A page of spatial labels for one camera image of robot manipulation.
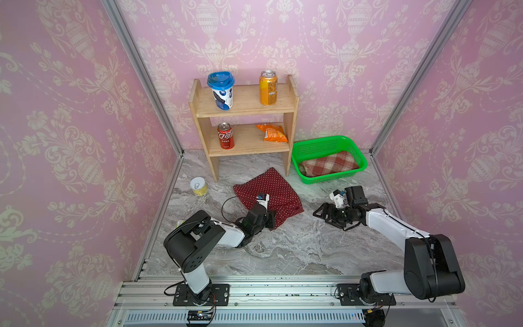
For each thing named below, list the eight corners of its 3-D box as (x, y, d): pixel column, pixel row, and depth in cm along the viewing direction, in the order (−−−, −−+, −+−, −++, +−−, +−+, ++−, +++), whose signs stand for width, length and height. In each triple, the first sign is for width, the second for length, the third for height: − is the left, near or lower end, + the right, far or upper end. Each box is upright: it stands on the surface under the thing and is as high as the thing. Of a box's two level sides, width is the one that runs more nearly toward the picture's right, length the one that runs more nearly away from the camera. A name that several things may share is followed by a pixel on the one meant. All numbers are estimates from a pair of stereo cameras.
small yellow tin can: (191, 196, 104) (187, 189, 99) (194, 183, 109) (191, 176, 105) (206, 196, 104) (203, 189, 99) (208, 183, 109) (206, 176, 105)
